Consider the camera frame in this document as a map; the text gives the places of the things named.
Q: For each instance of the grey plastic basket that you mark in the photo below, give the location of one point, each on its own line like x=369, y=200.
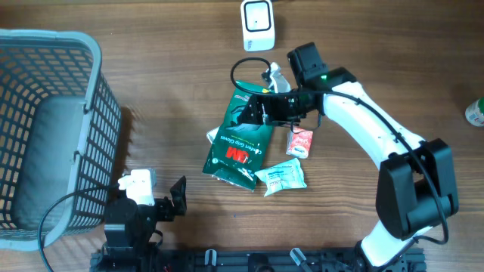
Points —
x=60, y=125

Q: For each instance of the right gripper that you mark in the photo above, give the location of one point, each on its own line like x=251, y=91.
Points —
x=274, y=115

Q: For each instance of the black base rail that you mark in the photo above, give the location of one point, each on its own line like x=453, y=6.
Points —
x=257, y=261

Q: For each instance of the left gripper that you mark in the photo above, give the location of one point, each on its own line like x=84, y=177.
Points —
x=168, y=213

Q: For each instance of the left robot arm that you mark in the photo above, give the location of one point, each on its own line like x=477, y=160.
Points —
x=129, y=227

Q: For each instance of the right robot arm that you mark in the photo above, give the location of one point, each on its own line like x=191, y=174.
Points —
x=416, y=188

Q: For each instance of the white barcode scanner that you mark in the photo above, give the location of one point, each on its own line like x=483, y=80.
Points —
x=258, y=25

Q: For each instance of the green lid jar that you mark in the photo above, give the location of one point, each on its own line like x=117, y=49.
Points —
x=474, y=113

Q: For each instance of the mint wet wipes pack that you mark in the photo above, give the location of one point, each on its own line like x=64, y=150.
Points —
x=283, y=176

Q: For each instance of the green 3M gloves package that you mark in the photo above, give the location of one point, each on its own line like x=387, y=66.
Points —
x=238, y=151

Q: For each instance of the white carton box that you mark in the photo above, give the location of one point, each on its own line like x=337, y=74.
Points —
x=211, y=135

